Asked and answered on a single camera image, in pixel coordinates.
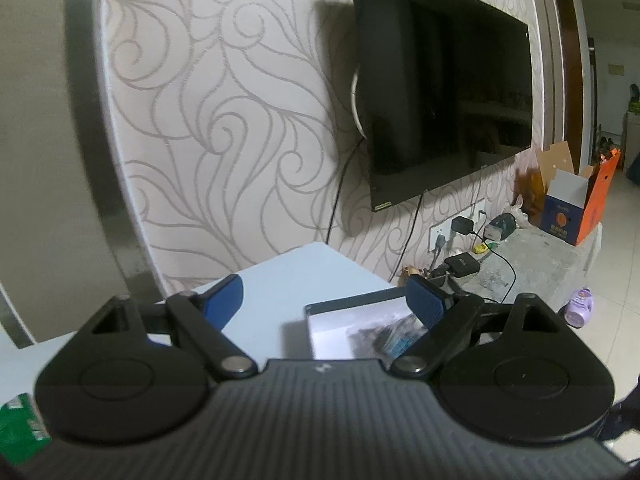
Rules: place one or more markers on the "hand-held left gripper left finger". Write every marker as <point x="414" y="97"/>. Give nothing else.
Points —
<point x="222" y="300"/>

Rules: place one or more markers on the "black power adapter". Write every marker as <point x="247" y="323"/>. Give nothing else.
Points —
<point x="462" y="225"/>

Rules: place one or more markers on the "brown cardboard box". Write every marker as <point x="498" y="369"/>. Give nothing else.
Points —
<point x="555" y="165"/>

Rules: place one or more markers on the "green snack bag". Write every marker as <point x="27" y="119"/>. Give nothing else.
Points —
<point x="20" y="427"/>

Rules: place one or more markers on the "white refrigerator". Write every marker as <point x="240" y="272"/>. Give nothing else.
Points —
<point x="300" y="270"/>

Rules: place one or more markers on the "dark box with white inside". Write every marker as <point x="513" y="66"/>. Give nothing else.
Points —
<point x="330" y="325"/>

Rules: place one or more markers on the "black wall television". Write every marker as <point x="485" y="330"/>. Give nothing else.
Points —
<point x="440" y="85"/>

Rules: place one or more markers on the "grey stone television stand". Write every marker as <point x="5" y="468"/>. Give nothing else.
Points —
<point x="545" y="265"/>

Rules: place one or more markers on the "dark wooden door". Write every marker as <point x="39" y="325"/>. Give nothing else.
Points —
<point x="567" y="75"/>

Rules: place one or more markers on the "black set-top box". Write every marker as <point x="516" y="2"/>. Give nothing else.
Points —
<point x="461" y="266"/>

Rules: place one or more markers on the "clear packet with blue label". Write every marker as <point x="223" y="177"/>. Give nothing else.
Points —
<point x="390" y="337"/>

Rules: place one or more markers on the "white wall socket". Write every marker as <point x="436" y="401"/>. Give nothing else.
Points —
<point x="439" y="240"/>
<point x="477" y="210"/>

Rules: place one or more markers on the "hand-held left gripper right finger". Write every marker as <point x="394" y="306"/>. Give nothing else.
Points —
<point x="425" y="305"/>

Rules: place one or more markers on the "blue and orange carton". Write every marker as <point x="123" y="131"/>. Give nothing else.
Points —
<point x="565" y="217"/>

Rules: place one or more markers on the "small yellow object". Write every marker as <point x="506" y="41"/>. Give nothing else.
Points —
<point x="480" y="248"/>

